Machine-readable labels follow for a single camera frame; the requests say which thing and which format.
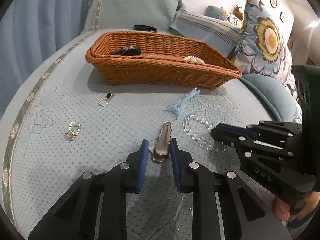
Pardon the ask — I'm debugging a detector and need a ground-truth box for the gold square earring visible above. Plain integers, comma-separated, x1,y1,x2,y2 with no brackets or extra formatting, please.
65,121,81,141

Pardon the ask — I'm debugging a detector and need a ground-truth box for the silver metal hair clip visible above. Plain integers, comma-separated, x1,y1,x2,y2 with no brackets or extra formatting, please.
149,122,172,163

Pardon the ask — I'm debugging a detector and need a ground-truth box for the person's right hand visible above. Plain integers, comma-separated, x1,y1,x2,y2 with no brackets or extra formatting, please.
273,192,319,221

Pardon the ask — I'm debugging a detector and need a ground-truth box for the brown wicker basket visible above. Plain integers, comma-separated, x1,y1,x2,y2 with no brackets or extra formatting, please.
85,31,242,89

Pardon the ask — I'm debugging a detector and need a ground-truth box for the large floral cushion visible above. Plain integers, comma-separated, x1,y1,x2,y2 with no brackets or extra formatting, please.
231,0,292,86

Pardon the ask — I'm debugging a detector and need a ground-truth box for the cream spiral hair tie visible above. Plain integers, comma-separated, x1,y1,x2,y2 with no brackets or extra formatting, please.
183,55,206,65

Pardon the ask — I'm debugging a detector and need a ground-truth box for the round wall frame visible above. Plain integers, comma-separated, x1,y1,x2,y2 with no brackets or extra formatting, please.
270,0,277,9

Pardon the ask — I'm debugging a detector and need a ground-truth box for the black hair band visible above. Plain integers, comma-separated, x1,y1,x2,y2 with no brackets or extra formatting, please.
133,24,158,33

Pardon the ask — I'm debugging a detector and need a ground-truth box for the striped blue pillow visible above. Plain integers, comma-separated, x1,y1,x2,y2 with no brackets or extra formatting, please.
170,10,241,57

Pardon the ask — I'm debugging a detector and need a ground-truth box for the gold earring with black stone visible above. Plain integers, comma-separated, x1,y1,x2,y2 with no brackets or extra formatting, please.
98,93,114,107

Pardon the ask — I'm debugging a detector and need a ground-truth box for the clear crystal bead bracelet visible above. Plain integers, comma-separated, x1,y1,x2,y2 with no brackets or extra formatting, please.
183,113,227,153

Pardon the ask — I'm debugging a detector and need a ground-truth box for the grey-green bed pillow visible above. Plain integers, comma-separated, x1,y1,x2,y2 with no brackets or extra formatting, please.
82,0,185,33

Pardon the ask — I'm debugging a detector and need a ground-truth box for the light blue hair clip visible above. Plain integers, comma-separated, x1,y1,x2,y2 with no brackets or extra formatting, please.
165,87,200,120

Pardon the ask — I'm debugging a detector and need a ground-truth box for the plush toy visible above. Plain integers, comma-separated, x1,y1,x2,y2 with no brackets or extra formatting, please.
233,5,244,21

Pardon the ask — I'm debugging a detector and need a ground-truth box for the teal velvet cushion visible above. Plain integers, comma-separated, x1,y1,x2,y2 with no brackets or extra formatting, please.
239,74,302,124

